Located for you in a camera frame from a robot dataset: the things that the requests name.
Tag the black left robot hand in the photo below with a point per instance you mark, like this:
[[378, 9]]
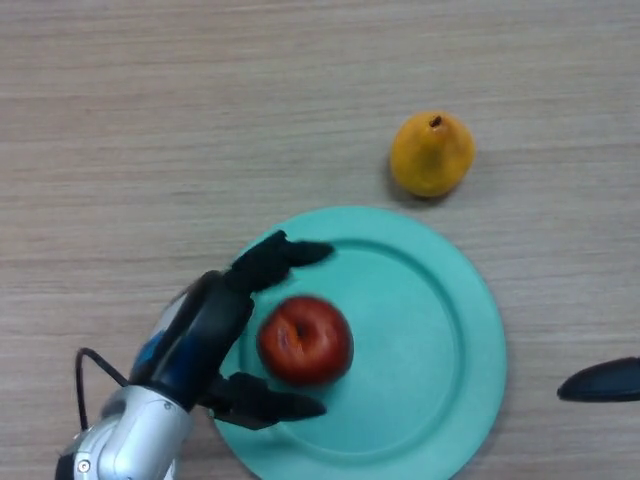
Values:
[[205, 330]]

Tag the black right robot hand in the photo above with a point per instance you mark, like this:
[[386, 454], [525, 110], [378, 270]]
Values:
[[600, 382]]

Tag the red apple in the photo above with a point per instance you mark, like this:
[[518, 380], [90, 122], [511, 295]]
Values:
[[305, 340]]

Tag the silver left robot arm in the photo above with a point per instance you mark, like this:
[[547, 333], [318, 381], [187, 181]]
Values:
[[135, 435]]

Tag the green round plate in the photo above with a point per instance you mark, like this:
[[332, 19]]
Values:
[[410, 350]]

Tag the yellow pear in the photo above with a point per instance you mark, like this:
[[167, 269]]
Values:
[[432, 155]]

